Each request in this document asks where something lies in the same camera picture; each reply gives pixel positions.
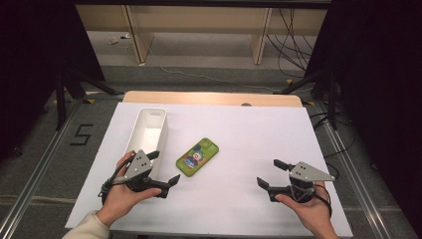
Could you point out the yellow tape piece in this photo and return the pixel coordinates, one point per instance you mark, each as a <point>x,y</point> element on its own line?
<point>289,81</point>
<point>310,103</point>
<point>90,101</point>

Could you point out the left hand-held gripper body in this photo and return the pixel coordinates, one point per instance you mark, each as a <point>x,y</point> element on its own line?
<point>138,167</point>

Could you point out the white board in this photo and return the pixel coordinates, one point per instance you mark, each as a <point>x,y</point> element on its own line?
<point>249,142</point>

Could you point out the black metal stand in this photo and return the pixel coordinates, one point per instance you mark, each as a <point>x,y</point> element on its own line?
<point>331,99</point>
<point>61,99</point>

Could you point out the small white floor object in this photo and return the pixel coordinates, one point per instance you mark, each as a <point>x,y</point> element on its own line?
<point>113,41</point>
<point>125,35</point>

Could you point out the light wooden table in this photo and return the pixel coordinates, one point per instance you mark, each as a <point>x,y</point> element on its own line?
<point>212,98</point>

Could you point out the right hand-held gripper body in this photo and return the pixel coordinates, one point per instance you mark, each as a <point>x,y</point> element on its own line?
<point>300,181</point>

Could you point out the person's left hand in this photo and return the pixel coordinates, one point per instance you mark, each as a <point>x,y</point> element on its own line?
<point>122,199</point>

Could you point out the person's right hand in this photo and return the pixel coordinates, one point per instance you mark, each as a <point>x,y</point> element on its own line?
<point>312,212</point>

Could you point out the metal floor rail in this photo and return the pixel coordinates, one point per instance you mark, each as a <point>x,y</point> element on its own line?
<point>358,179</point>
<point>33,179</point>

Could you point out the black curtain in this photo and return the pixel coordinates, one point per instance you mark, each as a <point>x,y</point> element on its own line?
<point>33,66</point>
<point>381,83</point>

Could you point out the white plastic bin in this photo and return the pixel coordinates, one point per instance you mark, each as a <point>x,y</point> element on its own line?
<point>149,132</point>

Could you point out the green cartoon phone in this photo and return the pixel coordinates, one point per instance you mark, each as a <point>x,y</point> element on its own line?
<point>197,157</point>

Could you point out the light wooden furniture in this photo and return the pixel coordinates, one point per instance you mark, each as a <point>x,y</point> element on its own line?
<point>199,20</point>

